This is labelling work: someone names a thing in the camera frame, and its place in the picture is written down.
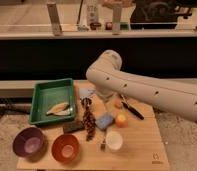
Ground green plastic tray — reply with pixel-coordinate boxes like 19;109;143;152
29;78;77;126

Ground metal post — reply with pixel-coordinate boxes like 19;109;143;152
47;3;62;36
112;1;122;35

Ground left metal post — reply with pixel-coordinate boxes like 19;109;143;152
47;3;62;36

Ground purple bowl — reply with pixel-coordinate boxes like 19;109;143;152
12;127;45;158

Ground black machine in background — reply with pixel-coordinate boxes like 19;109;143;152
130;0;192;30

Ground right metal post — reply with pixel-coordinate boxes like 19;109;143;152
112;1;122;35

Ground yellow banana in tray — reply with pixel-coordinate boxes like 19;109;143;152
47;102;69;116

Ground wooden board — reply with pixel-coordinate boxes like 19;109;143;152
16;79;171;171

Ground small metal fork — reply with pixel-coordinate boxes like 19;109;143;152
100;129;107;151

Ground orange round fruit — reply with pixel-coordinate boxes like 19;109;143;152
115;114;128;128

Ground dark rectangular block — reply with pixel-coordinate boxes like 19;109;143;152
63;121;84;133

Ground orange bowl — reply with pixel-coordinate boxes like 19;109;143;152
51;134;80;163

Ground white cup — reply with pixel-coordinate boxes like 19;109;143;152
106;131;123;151

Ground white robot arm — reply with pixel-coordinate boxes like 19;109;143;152
86;50;197;124

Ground blue sponge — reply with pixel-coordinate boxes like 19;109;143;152
96;112;114;130

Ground white bottle in background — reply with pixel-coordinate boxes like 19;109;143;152
86;0;99;26

